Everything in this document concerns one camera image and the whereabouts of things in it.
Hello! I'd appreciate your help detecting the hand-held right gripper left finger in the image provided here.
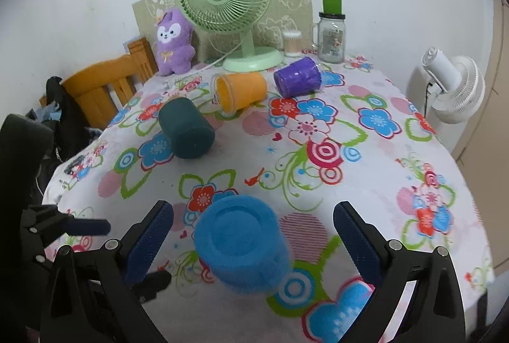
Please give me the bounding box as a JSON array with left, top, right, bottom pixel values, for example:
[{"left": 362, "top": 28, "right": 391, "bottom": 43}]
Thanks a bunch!
[{"left": 40, "top": 201, "right": 174, "bottom": 343}]

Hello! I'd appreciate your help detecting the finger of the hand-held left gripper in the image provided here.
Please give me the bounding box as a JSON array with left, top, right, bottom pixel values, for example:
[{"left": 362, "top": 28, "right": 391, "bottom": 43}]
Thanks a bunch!
[
  {"left": 19, "top": 204, "right": 112, "bottom": 244},
  {"left": 133, "top": 271, "right": 172, "bottom": 302}
]

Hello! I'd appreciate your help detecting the orange cup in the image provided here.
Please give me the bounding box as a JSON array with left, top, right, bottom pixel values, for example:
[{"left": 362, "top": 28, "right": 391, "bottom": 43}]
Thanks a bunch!
[{"left": 211, "top": 72, "right": 268, "bottom": 117}]

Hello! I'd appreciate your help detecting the glass jar with black lid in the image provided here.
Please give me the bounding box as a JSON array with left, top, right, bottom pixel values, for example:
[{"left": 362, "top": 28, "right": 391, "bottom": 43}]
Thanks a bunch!
[{"left": 311, "top": 13, "right": 346, "bottom": 63}]

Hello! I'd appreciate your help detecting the black fan cable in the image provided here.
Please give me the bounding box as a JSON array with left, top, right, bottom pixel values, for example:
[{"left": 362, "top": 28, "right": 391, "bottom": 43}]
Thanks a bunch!
[{"left": 423, "top": 79, "right": 435, "bottom": 118}]

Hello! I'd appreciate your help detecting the white fan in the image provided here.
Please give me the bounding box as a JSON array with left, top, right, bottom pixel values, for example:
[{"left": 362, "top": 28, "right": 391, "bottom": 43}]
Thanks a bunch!
[{"left": 406, "top": 46, "right": 486, "bottom": 151}]

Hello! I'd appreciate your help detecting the floral tablecloth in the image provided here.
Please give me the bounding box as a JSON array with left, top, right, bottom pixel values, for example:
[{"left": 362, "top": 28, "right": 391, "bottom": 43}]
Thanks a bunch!
[{"left": 42, "top": 53, "right": 496, "bottom": 343}]

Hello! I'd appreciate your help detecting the purple plush toy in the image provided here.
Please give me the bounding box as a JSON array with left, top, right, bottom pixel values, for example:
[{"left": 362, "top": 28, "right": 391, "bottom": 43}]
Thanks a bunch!
[{"left": 154, "top": 8, "right": 196, "bottom": 76}]

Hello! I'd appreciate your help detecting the black bag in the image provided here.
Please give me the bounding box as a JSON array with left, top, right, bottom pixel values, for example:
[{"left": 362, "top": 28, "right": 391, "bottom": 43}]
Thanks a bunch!
[{"left": 45, "top": 76, "right": 100, "bottom": 166}]

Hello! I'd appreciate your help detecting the white fan cable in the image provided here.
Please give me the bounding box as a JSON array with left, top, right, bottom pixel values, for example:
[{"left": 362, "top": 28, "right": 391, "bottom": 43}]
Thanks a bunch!
[{"left": 165, "top": 34, "right": 246, "bottom": 86}]

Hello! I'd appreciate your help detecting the dark green cup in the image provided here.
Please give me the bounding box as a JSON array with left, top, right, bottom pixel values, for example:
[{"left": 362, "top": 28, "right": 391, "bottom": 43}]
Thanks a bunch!
[{"left": 158, "top": 97, "right": 216, "bottom": 160}]

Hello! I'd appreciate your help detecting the cotton swab container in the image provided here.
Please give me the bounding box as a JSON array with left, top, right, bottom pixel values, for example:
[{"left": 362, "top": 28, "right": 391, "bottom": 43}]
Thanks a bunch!
[{"left": 282, "top": 31, "right": 303, "bottom": 58}]

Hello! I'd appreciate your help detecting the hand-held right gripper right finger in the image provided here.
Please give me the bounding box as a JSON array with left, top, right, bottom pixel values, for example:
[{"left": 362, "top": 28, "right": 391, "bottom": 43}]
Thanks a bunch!
[{"left": 333, "top": 201, "right": 466, "bottom": 343}]

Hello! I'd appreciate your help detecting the blue cup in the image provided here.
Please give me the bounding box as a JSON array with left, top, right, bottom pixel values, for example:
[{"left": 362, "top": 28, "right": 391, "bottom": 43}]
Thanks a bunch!
[{"left": 193, "top": 195, "right": 294, "bottom": 294}]

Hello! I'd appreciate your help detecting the purple cup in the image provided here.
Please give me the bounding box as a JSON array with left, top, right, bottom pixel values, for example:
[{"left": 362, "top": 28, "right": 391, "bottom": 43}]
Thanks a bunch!
[{"left": 274, "top": 58, "right": 323, "bottom": 97}]

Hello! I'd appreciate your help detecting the wooden chair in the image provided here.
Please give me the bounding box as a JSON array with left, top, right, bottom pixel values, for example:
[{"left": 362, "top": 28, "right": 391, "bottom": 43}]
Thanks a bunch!
[{"left": 39, "top": 37, "right": 160, "bottom": 130}]

